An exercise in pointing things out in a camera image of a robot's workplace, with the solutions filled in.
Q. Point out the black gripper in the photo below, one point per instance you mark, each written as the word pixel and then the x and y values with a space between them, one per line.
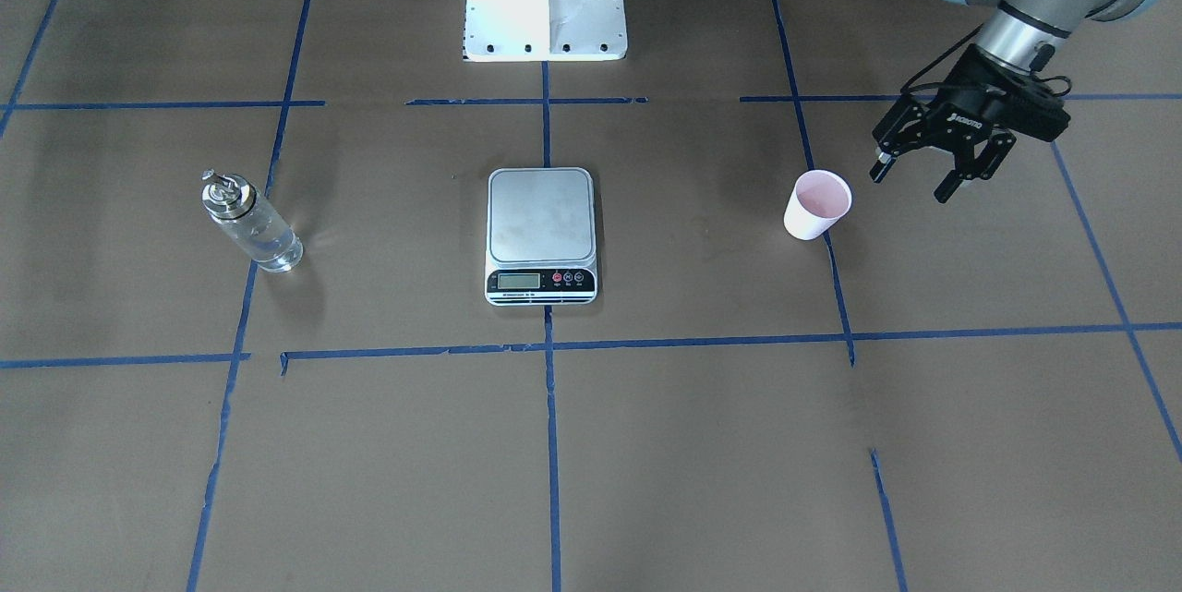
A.
pixel 967 105

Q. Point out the silver digital kitchen scale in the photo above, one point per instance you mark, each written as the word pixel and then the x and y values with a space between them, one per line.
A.
pixel 541 237

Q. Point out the clear glass sauce bottle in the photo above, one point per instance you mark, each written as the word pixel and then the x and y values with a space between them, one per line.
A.
pixel 247 217

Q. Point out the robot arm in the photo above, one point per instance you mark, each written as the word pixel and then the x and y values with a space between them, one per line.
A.
pixel 1026 34

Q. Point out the pink paper cup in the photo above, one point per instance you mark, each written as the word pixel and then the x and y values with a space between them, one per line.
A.
pixel 818 200

